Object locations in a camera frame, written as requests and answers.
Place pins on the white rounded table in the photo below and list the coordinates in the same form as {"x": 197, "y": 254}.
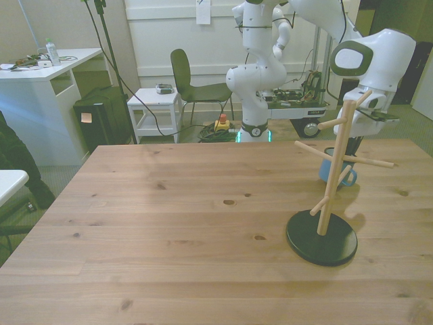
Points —
{"x": 10, "y": 183}

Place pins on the yellow emergency stop button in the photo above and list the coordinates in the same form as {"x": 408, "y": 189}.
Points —
{"x": 222, "y": 123}

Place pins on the black box case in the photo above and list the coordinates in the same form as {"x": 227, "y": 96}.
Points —
{"x": 101, "y": 127}

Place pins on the white desk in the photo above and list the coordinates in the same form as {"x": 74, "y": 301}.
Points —
{"x": 30, "y": 101}

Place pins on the wooden mug tree black base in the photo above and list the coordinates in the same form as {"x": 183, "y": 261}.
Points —
{"x": 321, "y": 247}

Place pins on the blue enamel mug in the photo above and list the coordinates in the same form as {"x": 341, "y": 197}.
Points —
{"x": 324, "y": 171}

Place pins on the clear plastic bottle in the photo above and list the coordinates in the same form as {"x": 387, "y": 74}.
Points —
{"x": 53, "y": 52}

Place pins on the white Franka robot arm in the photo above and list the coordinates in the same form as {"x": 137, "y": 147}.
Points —
{"x": 252, "y": 84}

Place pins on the slim white robot arm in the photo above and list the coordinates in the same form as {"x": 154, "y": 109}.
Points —
{"x": 283, "y": 34}

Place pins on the white paper sheet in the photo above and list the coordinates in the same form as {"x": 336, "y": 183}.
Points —
{"x": 203, "y": 11}

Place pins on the orange sticky note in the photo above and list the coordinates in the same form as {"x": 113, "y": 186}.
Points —
{"x": 86, "y": 118}

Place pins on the dark clothed person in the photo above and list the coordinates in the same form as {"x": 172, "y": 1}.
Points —
{"x": 17, "y": 159}

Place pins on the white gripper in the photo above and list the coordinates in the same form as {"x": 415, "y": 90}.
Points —
{"x": 367, "y": 128}

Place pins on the mobile cart with electronics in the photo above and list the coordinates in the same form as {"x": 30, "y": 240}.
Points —
{"x": 297, "y": 111}

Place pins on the black tripod stand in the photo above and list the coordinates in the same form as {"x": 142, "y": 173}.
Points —
{"x": 111, "y": 45}

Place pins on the small white box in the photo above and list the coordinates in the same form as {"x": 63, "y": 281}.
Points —
{"x": 44, "y": 63}

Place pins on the olive green chair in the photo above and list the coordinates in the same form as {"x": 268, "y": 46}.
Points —
{"x": 180, "y": 71}

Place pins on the grey handheld device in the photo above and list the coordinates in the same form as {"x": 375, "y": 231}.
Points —
{"x": 164, "y": 89}

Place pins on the small white side table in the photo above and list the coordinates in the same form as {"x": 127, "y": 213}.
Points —
{"x": 152, "y": 97}

